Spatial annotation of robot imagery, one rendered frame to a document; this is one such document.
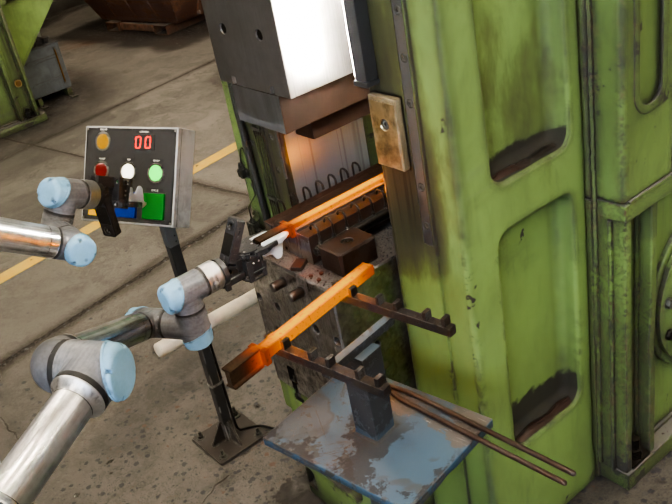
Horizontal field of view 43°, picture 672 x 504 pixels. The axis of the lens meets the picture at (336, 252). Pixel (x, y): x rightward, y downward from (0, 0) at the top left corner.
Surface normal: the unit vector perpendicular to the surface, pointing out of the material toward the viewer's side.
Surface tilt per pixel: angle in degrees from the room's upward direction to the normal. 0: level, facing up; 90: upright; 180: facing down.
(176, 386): 0
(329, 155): 90
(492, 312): 90
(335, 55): 90
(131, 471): 0
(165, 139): 60
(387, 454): 0
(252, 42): 90
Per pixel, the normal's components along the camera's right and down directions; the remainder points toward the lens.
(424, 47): -0.76, 0.43
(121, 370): 0.97, -0.06
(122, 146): -0.45, 0.01
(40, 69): 0.68, 0.25
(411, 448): -0.17, -0.86
